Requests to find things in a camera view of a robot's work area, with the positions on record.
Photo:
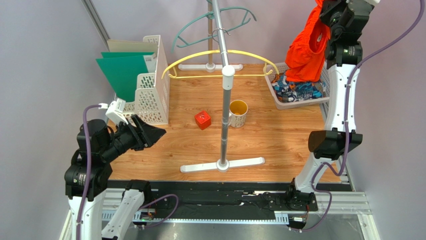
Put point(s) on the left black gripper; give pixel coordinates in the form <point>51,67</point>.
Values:
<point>148,134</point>

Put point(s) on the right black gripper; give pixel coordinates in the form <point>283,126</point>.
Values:
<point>327,7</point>

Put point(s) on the orange shorts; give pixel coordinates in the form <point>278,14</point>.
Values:
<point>305,57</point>

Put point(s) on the blue patterned shorts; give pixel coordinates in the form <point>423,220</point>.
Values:
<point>290,91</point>

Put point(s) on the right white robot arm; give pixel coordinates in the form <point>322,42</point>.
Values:
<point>329,147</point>

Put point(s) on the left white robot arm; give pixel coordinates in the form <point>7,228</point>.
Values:
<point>86,180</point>

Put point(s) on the white perforated file holder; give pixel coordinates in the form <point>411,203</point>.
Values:
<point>152,94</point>

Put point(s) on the orange cube power adapter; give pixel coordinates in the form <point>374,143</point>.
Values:
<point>203,120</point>

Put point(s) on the green file folder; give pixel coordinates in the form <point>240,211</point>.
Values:
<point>121,70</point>

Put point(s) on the white garment rack stand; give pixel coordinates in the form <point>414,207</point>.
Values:
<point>228,72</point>

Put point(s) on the white plastic mesh basket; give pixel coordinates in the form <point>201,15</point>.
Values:
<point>281,68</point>

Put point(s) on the white mug yellow inside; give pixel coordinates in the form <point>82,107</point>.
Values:
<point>238,110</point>

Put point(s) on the beige file folder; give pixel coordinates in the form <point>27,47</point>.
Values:
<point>120,46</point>

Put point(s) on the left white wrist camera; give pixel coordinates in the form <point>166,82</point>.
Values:
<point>114,111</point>

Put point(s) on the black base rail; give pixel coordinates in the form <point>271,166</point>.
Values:
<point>217,200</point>

